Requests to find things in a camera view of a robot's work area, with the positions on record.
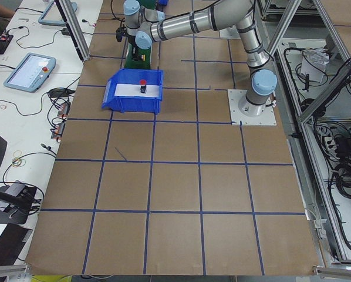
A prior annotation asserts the blue plastic bin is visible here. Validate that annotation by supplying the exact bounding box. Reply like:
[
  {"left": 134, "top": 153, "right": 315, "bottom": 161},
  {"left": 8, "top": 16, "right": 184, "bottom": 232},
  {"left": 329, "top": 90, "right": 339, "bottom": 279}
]
[
  {"left": 157, "top": 0, "right": 168, "bottom": 6},
  {"left": 102, "top": 69, "right": 164, "bottom": 114}
]

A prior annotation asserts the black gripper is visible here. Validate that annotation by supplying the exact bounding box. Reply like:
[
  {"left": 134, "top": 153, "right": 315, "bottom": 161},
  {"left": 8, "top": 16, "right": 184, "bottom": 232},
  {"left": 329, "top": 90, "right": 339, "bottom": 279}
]
[{"left": 130, "top": 45, "right": 147, "bottom": 62}]

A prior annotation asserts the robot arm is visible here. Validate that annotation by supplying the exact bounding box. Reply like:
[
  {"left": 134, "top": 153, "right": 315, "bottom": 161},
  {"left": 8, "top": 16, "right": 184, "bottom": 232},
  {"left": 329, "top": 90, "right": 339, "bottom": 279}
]
[{"left": 116, "top": 1, "right": 277, "bottom": 106}]

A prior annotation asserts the white foam pad left bin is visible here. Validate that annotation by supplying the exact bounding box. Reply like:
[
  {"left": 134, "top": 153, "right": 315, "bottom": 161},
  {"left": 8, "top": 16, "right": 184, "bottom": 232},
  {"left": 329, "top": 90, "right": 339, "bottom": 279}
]
[{"left": 114, "top": 83, "right": 161, "bottom": 98}]

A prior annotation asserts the red push button switch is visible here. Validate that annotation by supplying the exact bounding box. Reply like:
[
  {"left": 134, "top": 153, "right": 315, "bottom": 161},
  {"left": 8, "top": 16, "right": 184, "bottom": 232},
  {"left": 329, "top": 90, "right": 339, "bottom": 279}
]
[{"left": 139, "top": 79, "right": 147, "bottom": 93}]

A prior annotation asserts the aluminium frame post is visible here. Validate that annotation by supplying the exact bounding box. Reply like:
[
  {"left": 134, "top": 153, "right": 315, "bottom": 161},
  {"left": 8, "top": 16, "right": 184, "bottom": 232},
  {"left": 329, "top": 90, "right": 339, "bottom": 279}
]
[{"left": 55, "top": 0, "right": 90, "bottom": 62}]

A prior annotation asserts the teach pendant far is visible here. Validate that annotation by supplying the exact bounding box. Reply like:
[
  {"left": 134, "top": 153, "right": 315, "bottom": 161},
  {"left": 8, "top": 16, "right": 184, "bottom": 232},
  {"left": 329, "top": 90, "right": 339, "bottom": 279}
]
[{"left": 38, "top": 1, "right": 66, "bottom": 27}]

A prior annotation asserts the teach pendant near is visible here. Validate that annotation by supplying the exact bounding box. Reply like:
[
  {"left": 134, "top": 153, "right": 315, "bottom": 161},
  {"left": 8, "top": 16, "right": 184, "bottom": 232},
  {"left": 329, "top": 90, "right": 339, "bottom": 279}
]
[{"left": 4, "top": 53, "right": 57, "bottom": 93}]

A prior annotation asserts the green conveyor belt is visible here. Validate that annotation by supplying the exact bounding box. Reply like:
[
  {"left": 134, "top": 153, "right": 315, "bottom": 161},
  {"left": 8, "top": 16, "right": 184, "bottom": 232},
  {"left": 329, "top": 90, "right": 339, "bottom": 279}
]
[{"left": 123, "top": 1, "right": 158, "bottom": 69}]

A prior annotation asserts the teach pendant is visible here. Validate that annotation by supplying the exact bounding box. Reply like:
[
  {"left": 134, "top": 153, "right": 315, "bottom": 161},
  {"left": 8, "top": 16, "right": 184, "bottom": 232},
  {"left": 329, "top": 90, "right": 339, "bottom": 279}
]
[
  {"left": 4, "top": 53, "right": 57, "bottom": 93},
  {"left": 38, "top": 1, "right": 66, "bottom": 27}
]

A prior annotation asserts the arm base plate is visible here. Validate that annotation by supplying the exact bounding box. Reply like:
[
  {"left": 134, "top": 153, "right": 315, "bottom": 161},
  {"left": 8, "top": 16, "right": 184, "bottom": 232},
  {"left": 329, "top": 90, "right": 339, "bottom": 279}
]
[
  {"left": 219, "top": 25, "right": 241, "bottom": 39},
  {"left": 227, "top": 89, "right": 277, "bottom": 126}
]

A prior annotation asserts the blue right plastic bin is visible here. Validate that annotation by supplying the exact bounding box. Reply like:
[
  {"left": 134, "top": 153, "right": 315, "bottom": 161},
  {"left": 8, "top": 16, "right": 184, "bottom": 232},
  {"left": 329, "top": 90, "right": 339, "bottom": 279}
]
[{"left": 157, "top": 0, "right": 168, "bottom": 6}]

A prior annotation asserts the blue left plastic bin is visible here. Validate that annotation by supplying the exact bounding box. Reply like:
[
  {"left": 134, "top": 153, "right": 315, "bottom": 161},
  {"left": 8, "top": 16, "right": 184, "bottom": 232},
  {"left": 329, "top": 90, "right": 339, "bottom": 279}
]
[{"left": 102, "top": 69, "right": 164, "bottom": 114}]

